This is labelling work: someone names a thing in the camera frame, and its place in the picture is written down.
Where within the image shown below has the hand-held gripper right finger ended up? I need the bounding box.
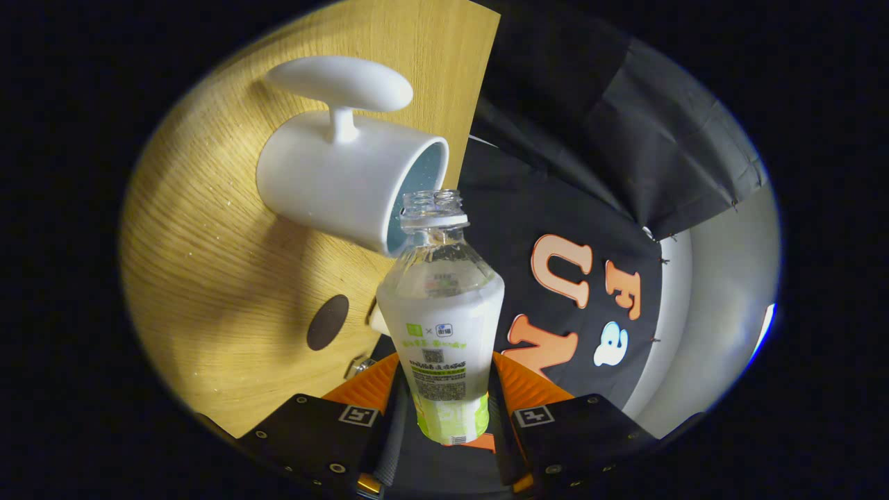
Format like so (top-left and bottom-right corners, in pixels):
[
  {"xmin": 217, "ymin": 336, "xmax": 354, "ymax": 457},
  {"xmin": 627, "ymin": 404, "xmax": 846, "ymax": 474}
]
[{"xmin": 488, "ymin": 351, "xmax": 657, "ymax": 498}]

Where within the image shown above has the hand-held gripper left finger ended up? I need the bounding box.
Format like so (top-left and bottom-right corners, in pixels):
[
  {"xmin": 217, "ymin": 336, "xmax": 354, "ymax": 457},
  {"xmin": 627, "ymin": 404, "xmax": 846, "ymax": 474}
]
[{"xmin": 236, "ymin": 352, "xmax": 412, "ymax": 499}]

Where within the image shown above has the dark brown round coaster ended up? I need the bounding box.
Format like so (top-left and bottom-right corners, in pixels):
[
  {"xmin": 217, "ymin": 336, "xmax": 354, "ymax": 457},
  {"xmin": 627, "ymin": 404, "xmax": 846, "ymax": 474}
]
[{"xmin": 307, "ymin": 294, "xmax": 350, "ymax": 351}]

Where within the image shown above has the clear plastic juice bottle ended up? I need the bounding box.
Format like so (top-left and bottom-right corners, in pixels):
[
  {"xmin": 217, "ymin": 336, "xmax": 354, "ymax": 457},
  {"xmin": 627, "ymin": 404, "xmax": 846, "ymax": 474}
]
[{"xmin": 376, "ymin": 189, "xmax": 506, "ymax": 446}]

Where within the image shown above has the white ceramic cup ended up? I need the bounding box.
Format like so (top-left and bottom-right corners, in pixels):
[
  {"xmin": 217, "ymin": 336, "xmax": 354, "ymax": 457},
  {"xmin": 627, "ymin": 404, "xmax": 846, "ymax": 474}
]
[{"xmin": 256, "ymin": 56, "xmax": 450, "ymax": 256}]

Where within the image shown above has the wooden table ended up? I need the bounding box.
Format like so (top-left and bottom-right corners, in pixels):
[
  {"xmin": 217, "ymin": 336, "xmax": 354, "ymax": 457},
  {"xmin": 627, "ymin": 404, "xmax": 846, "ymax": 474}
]
[{"xmin": 119, "ymin": 0, "xmax": 501, "ymax": 440}]

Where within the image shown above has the large ceiling light panel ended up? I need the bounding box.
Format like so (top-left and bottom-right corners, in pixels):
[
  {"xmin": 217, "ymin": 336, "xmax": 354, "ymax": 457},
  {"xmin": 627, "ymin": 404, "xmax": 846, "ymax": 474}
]
[{"xmin": 749, "ymin": 303, "xmax": 777, "ymax": 367}]

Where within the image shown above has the black backdrop cloth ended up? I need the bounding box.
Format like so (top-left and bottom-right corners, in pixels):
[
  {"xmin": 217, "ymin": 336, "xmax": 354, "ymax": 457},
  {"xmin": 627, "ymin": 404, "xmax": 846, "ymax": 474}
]
[{"xmin": 375, "ymin": 0, "xmax": 769, "ymax": 452}]

